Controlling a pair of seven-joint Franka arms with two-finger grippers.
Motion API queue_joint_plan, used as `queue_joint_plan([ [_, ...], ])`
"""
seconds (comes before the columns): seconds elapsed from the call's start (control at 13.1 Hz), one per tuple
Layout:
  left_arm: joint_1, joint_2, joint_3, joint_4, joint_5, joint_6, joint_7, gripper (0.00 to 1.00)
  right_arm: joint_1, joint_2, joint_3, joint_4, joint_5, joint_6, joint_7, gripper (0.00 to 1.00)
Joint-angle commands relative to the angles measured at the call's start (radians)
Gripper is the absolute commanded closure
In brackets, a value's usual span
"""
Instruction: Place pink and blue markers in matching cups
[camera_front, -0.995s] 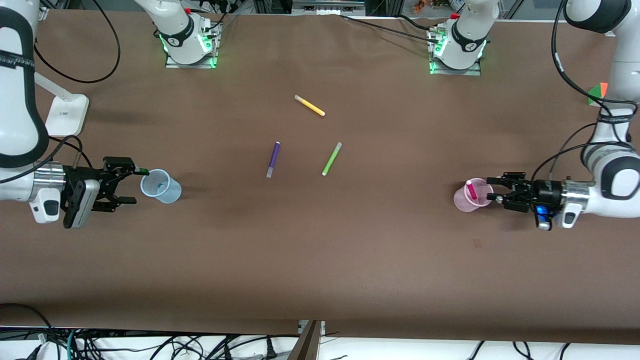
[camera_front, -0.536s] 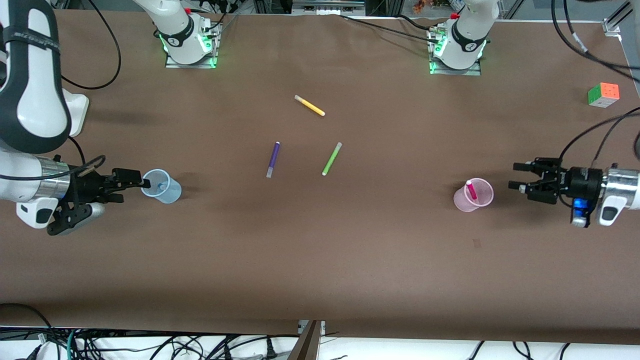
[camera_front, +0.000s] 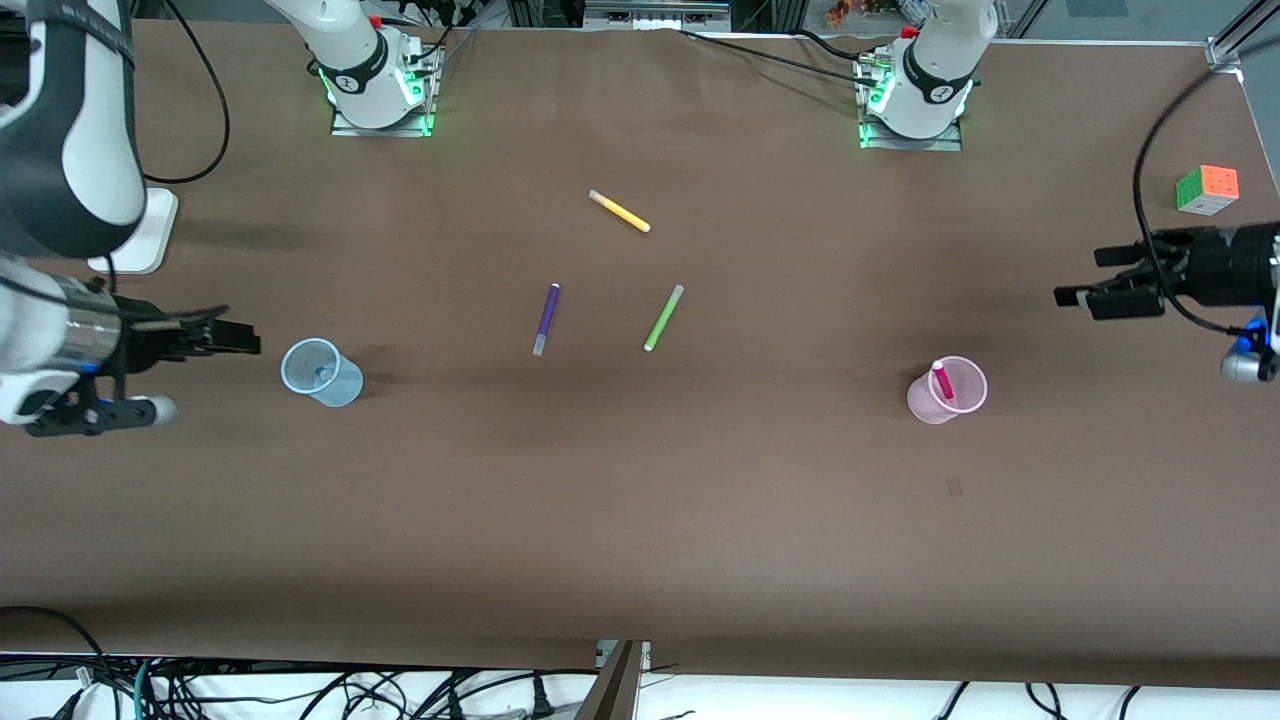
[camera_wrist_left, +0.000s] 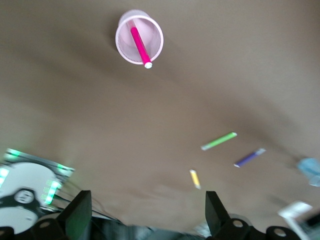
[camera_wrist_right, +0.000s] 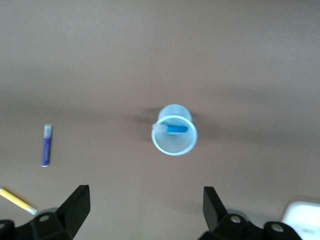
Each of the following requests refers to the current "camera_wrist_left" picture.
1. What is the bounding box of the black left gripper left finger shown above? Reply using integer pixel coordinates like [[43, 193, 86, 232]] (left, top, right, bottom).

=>
[[56, 189, 93, 240]]

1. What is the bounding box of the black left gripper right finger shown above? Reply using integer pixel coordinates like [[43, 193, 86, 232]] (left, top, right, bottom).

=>
[[204, 190, 251, 240]]

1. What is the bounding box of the pink marker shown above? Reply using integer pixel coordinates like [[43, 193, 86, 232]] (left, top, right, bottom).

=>
[[129, 26, 154, 70]]

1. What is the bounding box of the yellow marker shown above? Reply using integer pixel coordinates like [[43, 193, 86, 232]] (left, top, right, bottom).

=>
[[188, 169, 202, 190]]

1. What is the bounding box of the purple marker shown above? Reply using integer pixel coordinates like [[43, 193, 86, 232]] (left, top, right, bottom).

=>
[[233, 147, 267, 169]]

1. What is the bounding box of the green marker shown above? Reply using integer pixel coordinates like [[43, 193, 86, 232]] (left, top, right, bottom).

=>
[[200, 131, 238, 152]]

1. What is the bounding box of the white desk lamp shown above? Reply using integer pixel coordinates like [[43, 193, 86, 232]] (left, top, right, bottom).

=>
[[277, 200, 320, 240]]

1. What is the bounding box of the blue plastic cup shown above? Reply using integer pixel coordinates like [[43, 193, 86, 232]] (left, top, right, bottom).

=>
[[296, 157, 320, 187]]

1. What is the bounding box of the pink plastic cup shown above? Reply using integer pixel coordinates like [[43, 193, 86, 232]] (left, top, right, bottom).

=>
[[115, 9, 165, 67]]

